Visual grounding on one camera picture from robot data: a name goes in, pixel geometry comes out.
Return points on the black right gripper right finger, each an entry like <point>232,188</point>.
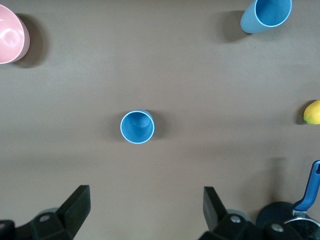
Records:
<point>222,225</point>

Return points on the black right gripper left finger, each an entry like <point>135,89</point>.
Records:
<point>62,222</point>

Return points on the pink bowl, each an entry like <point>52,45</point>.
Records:
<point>11,37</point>

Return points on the yellow lemon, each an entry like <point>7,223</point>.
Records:
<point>313,112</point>

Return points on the blue plastic cup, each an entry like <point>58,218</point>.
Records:
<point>136,130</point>
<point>250,21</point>

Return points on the dark blue round disc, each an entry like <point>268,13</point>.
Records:
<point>272,212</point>

